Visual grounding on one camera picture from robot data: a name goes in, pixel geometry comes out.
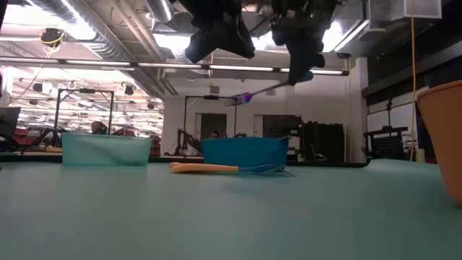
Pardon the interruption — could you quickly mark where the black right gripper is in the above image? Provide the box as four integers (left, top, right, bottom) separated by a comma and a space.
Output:
270, 0, 339, 87

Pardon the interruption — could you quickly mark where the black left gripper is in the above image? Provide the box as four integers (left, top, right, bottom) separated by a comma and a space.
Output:
178, 0, 256, 64

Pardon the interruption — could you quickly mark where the orange handled silver fork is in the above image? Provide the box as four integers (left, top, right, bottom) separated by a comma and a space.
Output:
169, 161, 286, 174
171, 162, 296, 178

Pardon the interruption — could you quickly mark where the long ceiling light strip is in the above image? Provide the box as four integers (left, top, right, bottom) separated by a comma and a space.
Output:
0, 56, 350, 77

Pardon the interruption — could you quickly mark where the black cabinet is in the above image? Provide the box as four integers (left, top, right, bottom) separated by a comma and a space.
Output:
298, 121, 346, 164

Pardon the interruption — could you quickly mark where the blue plastic bin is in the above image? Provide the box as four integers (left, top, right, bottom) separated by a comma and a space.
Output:
201, 136, 289, 169

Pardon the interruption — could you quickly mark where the translucent teal plastic bin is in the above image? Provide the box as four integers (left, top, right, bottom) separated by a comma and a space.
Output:
61, 132, 153, 167

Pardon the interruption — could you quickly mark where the orange plastic bin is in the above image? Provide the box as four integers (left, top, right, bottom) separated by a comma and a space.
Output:
414, 79, 462, 207

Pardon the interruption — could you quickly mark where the green table mat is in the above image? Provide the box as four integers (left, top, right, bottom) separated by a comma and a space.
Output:
0, 158, 462, 260

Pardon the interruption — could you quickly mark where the black metal rig frame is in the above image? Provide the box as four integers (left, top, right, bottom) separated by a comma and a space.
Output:
183, 95, 238, 140
53, 88, 116, 135

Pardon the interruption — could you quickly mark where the silver ventilation duct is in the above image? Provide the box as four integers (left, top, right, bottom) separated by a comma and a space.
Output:
32, 0, 174, 62

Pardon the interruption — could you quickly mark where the black wire cart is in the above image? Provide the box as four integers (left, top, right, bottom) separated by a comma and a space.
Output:
363, 126, 409, 160

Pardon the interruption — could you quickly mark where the black yellow cable reel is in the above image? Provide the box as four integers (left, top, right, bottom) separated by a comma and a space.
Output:
39, 27, 66, 48

